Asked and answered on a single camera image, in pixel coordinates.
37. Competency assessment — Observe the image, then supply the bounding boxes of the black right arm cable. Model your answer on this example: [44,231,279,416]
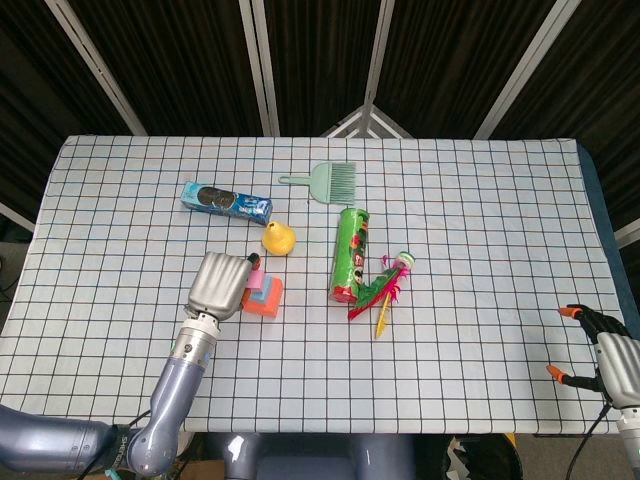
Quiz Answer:
[559,402,614,480]

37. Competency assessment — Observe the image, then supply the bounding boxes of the colourful feather shuttlecock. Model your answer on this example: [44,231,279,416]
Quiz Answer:
[347,251,417,340]

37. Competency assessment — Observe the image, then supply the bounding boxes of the green plastic dustpan comb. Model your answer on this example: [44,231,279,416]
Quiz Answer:
[278,161,358,206]

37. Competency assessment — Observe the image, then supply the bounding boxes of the blue cookie box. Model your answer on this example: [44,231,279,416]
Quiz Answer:
[180,181,274,225]

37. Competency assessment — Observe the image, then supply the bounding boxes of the yellow toy pear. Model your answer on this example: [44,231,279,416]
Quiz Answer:
[261,221,297,256]

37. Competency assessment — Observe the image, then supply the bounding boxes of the orange foam cube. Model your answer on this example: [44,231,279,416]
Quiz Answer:
[241,278,284,320]

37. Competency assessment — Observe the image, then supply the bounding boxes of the grey-blue robot torso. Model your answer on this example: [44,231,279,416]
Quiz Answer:
[204,432,416,480]

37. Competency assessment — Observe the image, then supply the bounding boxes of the white black-grid tablecloth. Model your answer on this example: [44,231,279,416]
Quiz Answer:
[0,133,624,435]

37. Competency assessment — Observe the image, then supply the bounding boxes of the light blue foam cube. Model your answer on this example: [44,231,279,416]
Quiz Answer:
[244,277,275,306]

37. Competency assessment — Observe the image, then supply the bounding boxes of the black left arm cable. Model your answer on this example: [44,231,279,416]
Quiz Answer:
[112,409,152,436]

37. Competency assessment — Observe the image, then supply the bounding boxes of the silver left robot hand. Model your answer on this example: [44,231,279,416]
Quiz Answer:
[185,251,264,321]

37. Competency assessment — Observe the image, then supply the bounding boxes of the dark pleated screen fabric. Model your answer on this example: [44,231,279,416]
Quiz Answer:
[0,0,640,241]

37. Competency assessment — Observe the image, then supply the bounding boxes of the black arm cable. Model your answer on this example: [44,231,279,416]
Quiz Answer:
[112,409,152,436]
[559,402,614,480]

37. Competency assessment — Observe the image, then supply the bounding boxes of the green chips can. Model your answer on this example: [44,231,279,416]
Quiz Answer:
[328,207,372,304]

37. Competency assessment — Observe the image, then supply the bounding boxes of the white triangular screen foot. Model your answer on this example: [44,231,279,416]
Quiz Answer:
[319,102,414,140]

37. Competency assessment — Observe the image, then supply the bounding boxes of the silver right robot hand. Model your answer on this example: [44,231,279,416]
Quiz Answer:
[545,303,640,409]

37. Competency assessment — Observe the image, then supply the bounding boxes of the white screen frame post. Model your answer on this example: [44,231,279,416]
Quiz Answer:
[473,0,584,140]
[238,0,280,136]
[363,0,396,109]
[44,0,147,136]

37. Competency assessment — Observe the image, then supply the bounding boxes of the black white patterned bag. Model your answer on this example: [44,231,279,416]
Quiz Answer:
[442,433,524,480]

